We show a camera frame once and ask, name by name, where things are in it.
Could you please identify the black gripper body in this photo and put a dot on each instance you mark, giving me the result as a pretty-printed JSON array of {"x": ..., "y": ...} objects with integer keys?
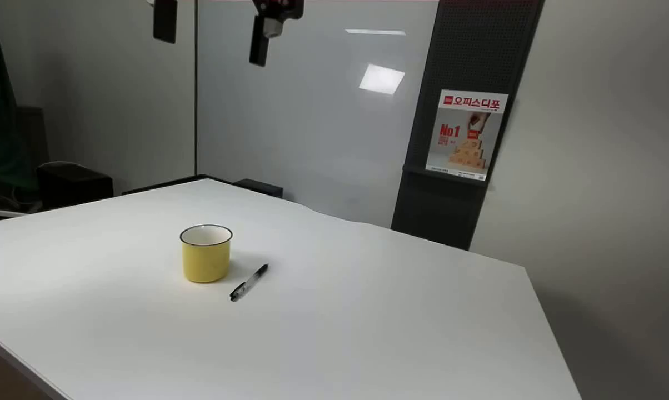
[{"x": 272, "y": 16}]

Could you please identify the black and silver pen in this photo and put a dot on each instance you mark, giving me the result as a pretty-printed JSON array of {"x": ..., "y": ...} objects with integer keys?
[{"x": 247, "y": 285}]

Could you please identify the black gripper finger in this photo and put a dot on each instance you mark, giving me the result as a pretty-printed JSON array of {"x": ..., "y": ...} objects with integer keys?
[
  {"x": 259, "y": 44},
  {"x": 166, "y": 22}
]

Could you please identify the yellow enamel cup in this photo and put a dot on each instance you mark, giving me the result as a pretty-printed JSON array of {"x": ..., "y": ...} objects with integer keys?
[{"x": 205, "y": 253}]

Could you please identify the white glossy board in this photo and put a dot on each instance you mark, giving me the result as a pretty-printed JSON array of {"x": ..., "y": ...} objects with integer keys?
[{"x": 327, "y": 117}]

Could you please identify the black box on left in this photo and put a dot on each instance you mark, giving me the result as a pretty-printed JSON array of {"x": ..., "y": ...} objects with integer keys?
[{"x": 63, "y": 186}]

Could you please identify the red and white poster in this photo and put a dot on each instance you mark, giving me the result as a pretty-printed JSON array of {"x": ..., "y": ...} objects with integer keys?
[{"x": 466, "y": 134}]

